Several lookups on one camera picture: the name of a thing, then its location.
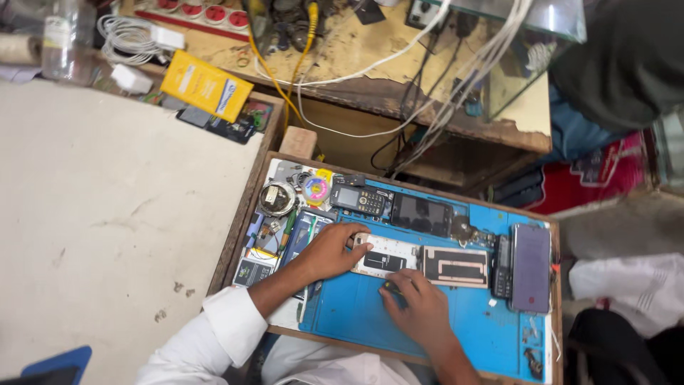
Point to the person's white clothing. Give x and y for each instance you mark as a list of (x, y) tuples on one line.
[(331, 366)]

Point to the red printed bag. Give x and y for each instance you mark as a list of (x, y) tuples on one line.
[(588, 176)]

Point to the clear plastic bottle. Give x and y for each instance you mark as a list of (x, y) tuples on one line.
[(67, 43)]

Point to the black smartphone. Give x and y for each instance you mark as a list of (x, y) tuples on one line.
[(421, 214)]

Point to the colourful round tape spool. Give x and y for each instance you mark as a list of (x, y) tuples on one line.
[(316, 190)]

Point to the white switch box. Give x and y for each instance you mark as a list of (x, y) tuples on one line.
[(422, 13)]

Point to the glass display case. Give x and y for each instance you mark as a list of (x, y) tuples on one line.
[(534, 32)]

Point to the slim black keypad phone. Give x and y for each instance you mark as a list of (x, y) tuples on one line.
[(502, 267)]

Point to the purple smartphone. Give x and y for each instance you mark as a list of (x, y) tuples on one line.
[(530, 267)]

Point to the black bag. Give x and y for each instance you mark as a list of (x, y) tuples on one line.
[(620, 347)]

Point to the small black parts heap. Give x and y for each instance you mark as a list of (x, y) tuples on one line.
[(533, 363)]

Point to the wooden block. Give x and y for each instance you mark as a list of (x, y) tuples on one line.
[(297, 142)]

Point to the beige tape roll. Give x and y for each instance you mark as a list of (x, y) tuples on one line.
[(18, 49)]

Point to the blue plastic seat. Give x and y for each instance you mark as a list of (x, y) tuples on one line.
[(56, 363)]

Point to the white charger adapter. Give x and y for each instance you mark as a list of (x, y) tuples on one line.
[(131, 79)]

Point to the yellow paper packet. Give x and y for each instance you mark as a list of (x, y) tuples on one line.
[(206, 85)]

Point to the black phone parts stack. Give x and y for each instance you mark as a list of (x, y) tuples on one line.
[(230, 128)]

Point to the person's left hand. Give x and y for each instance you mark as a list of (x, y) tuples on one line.
[(326, 254)]

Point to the wooden work tray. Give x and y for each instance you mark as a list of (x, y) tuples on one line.
[(235, 235)]

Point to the blue phone part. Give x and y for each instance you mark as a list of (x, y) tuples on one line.
[(304, 232)]

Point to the small black hand tool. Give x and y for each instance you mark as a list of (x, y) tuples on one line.
[(393, 288)]

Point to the phone back panel copper coil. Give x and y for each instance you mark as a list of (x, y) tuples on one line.
[(455, 266)]

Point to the white plastic bag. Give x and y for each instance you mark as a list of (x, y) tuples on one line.
[(630, 291)]

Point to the worn wooden workbench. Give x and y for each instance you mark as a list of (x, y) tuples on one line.
[(368, 48)]

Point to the blue repair mat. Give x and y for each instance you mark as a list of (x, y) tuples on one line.
[(470, 331)]

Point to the dark metal parts heap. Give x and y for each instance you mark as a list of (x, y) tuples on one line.
[(291, 24)]

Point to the black phone battery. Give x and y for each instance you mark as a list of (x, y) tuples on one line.
[(252, 272)]

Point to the person's right hand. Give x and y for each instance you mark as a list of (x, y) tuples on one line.
[(425, 313)]

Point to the red white power strip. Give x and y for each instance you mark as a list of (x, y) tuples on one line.
[(203, 16)]

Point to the white phone frame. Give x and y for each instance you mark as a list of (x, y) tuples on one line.
[(393, 254)]

